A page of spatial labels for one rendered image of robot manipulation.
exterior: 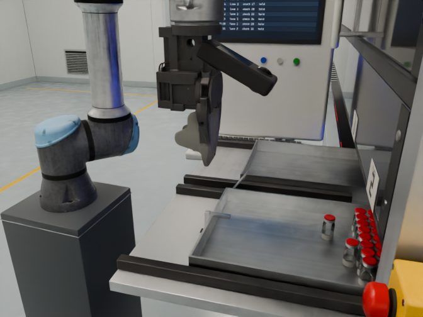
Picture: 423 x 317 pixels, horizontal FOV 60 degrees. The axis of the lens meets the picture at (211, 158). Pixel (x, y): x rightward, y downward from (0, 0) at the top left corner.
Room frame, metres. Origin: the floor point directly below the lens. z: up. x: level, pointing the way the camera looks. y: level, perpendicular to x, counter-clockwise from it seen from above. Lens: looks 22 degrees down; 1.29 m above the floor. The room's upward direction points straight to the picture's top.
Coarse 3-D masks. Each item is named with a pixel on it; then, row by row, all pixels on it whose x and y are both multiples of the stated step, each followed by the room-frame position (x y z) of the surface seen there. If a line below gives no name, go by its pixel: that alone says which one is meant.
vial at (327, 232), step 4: (324, 220) 0.59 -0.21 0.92; (324, 224) 0.59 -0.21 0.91; (328, 224) 0.59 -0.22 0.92; (332, 224) 0.59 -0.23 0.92; (324, 228) 0.59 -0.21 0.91; (328, 228) 0.59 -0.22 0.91; (332, 228) 0.59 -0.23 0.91; (324, 232) 0.59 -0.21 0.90; (328, 232) 0.58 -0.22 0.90; (332, 232) 0.59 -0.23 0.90; (324, 236) 0.59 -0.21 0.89; (328, 236) 0.58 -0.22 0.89; (332, 236) 0.59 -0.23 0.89
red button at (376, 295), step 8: (368, 288) 0.31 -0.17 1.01; (376, 288) 0.31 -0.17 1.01; (384, 288) 0.31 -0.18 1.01; (368, 296) 0.30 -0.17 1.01; (376, 296) 0.30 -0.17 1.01; (384, 296) 0.30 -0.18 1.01; (368, 304) 0.30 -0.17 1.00; (376, 304) 0.29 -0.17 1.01; (384, 304) 0.29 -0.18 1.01; (368, 312) 0.30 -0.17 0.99; (376, 312) 0.29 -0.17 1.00; (384, 312) 0.29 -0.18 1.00
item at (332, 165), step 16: (256, 144) 1.04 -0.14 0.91; (272, 144) 1.05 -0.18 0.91; (288, 144) 1.04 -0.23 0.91; (304, 144) 1.03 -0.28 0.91; (256, 160) 0.98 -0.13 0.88; (272, 160) 0.98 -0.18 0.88; (288, 160) 0.98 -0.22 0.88; (304, 160) 0.98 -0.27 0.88; (320, 160) 0.98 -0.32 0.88; (336, 160) 0.98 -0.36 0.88; (352, 160) 0.98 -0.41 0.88; (240, 176) 0.82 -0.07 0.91; (256, 176) 0.81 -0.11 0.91; (272, 176) 0.87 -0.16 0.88; (288, 176) 0.87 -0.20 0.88; (304, 176) 0.87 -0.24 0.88; (320, 176) 0.87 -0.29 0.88; (336, 176) 0.87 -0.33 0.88; (352, 176) 0.87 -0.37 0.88; (352, 192) 0.75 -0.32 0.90
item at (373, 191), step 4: (372, 160) 0.58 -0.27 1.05; (372, 164) 0.57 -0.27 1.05; (372, 168) 0.57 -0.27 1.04; (372, 172) 0.56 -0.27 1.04; (376, 172) 0.53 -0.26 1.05; (368, 176) 0.58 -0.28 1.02; (372, 176) 0.55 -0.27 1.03; (376, 176) 0.52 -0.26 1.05; (368, 180) 0.58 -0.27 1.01; (372, 180) 0.55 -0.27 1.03; (376, 180) 0.52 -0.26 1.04; (368, 184) 0.57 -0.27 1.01; (376, 184) 0.51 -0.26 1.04; (368, 188) 0.57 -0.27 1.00; (376, 188) 0.51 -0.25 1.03; (368, 192) 0.56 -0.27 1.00; (372, 192) 0.53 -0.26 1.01; (376, 192) 0.50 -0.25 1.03; (368, 196) 0.55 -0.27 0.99; (372, 196) 0.53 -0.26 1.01; (372, 200) 0.52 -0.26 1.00; (372, 204) 0.51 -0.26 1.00; (372, 208) 0.51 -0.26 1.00; (372, 212) 0.51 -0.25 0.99
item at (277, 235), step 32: (224, 192) 0.72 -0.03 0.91; (256, 192) 0.72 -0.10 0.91; (224, 224) 0.64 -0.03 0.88; (256, 224) 0.64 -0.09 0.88; (288, 224) 0.64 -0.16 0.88; (320, 224) 0.64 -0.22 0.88; (192, 256) 0.49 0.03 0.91; (224, 256) 0.54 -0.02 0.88; (256, 256) 0.54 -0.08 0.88; (288, 256) 0.54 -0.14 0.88; (320, 256) 0.54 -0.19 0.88; (320, 288) 0.44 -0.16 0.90; (352, 288) 0.43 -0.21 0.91
